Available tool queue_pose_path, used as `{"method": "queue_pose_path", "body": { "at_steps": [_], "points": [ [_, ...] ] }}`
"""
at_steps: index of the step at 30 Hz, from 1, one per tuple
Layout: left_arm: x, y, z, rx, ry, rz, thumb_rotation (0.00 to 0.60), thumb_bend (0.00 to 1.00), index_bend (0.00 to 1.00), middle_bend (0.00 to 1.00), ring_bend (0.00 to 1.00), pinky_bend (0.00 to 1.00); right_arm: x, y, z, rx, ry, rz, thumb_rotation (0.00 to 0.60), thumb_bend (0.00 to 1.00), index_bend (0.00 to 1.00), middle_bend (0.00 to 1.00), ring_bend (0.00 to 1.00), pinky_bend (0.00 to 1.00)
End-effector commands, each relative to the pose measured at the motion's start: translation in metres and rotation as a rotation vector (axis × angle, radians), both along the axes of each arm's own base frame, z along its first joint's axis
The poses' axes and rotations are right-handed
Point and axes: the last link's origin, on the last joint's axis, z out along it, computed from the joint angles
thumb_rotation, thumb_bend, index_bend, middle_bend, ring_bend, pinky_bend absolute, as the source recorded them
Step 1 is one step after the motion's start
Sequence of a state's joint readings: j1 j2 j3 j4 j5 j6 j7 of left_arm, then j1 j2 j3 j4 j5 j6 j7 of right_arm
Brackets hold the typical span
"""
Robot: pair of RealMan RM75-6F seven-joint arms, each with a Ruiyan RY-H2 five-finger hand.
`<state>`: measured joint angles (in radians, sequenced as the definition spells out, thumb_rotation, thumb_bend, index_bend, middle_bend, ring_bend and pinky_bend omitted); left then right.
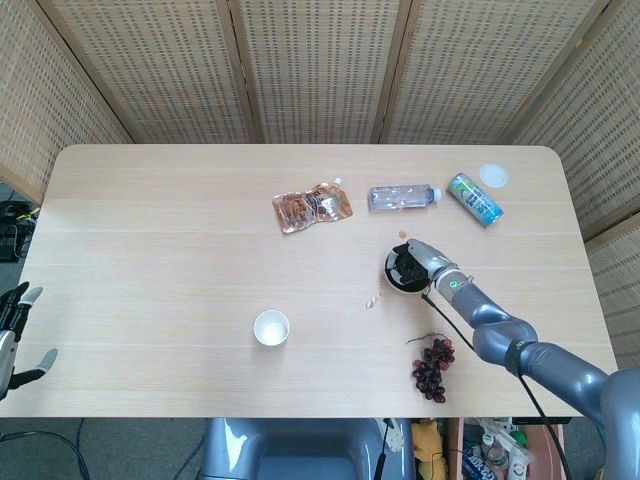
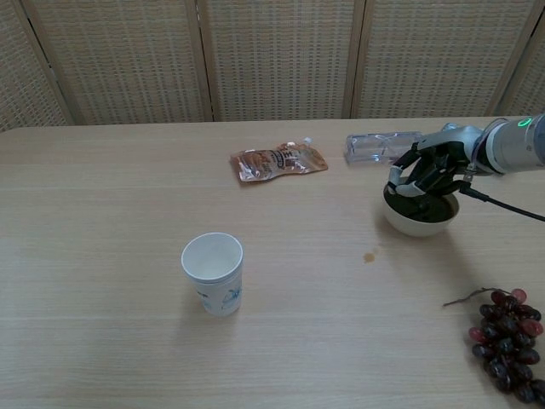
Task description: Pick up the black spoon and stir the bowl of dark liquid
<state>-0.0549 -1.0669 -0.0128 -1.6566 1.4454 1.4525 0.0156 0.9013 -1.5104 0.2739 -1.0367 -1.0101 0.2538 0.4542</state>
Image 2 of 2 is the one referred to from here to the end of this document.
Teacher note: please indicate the woven folding screen panel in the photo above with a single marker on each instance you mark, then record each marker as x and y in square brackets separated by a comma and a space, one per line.
[281, 59]
[127, 64]
[21, 85]
[434, 59]
[532, 85]

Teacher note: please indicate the white round bowl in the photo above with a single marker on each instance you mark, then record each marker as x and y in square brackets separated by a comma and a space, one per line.
[419, 228]

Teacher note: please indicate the orange spout pouch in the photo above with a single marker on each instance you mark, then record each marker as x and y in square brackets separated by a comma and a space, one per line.
[272, 164]

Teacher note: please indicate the clear plastic water bottle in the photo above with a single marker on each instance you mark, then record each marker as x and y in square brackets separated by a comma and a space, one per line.
[366, 149]

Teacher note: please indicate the grey black right robot hand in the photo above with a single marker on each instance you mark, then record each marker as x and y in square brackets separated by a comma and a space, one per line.
[443, 157]

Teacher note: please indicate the bunch of red grapes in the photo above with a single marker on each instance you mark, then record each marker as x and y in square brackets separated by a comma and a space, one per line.
[506, 341]

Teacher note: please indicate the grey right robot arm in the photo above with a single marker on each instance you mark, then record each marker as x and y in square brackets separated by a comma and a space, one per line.
[515, 147]

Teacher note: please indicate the white paper cup blue print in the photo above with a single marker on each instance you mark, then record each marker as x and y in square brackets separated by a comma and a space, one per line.
[217, 298]

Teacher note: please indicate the dark brown liquid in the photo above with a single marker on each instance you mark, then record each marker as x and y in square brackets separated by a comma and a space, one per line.
[443, 211]

